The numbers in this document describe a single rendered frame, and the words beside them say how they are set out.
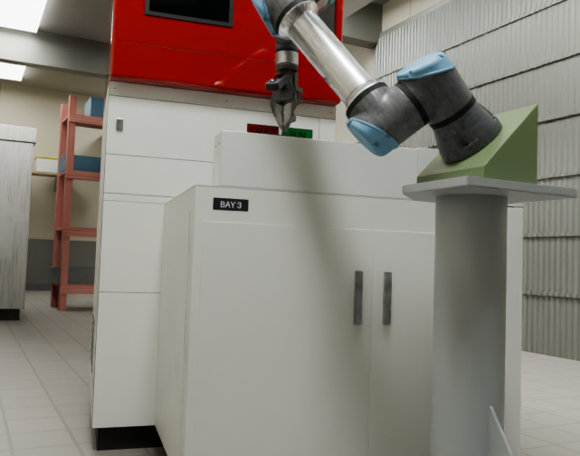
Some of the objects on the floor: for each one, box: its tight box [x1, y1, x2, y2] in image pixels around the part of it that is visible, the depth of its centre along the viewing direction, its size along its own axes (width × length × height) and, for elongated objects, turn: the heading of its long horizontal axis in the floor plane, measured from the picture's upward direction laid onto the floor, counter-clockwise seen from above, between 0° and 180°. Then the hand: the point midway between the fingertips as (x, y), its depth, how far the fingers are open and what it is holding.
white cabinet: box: [155, 185, 523, 456], centre depth 196 cm, size 64×96×82 cm
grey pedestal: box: [403, 176, 577, 456], centre depth 135 cm, size 51×44×82 cm
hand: (283, 127), depth 203 cm, fingers closed
